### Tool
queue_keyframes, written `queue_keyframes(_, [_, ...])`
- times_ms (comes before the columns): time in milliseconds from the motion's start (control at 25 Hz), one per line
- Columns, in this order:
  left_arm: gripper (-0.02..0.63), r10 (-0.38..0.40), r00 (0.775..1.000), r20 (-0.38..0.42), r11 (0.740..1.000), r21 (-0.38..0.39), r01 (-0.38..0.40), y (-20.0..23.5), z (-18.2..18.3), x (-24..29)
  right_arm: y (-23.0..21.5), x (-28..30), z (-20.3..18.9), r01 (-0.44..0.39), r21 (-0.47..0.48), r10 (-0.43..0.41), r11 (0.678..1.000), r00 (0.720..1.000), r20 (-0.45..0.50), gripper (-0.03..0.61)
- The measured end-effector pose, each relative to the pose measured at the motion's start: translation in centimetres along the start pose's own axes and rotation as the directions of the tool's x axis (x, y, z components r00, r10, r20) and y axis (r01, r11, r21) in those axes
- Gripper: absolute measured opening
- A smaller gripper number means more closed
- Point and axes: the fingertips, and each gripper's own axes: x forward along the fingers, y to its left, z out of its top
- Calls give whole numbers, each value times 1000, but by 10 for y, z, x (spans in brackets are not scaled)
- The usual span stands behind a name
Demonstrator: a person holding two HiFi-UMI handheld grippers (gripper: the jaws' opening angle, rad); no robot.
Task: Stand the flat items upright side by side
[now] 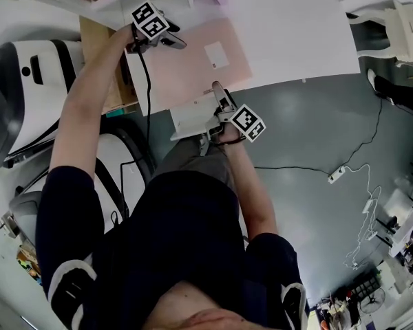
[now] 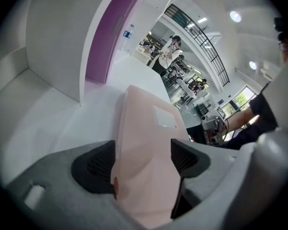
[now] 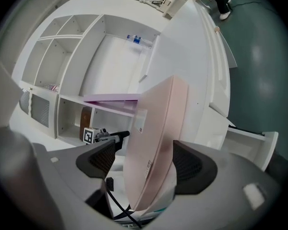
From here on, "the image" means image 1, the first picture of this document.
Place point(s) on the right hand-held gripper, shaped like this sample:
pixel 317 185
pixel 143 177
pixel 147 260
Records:
pixel 248 122

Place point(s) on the white dressing table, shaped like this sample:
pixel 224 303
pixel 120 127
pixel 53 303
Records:
pixel 402 29

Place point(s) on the brown cardboard box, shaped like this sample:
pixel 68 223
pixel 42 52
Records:
pixel 93 46

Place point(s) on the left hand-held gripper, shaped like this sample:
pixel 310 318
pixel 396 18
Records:
pixel 148 19

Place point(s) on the person's left hand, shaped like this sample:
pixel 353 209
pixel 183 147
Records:
pixel 132 38

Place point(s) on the person's dark shirt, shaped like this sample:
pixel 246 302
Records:
pixel 179 239

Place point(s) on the white desk drawer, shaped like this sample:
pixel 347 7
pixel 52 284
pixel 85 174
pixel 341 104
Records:
pixel 192 124

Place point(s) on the person's right forearm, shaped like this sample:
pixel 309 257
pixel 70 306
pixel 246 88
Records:
pixel 251 191

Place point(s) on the white desk with shelves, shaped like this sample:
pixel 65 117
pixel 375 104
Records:
pixel 296 29

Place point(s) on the black floor fan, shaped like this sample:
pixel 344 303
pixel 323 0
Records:
pixel 372 300

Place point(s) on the person's right hand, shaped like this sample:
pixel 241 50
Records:
pixel 230 134

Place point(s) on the person's left forearm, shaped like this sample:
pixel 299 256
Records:
pixel 82 108

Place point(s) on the person's grey trousers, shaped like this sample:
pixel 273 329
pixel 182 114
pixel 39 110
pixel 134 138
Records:
pixel 192 163

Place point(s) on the white power strip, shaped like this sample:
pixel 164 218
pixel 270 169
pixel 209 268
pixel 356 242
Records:
pixel 336 175

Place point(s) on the pink folder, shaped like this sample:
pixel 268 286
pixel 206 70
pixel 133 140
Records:
pixel 182 77

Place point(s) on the white black robot machine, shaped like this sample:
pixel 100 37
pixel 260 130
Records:
pixel 106 156
pixel 44 108

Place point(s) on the black plastic crate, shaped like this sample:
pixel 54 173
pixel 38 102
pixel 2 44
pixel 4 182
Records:
pixel 365 285

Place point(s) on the white work table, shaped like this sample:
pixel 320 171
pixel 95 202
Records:
pixel 409 229

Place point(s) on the person's face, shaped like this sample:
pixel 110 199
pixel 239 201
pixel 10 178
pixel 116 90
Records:
pixel 206 309

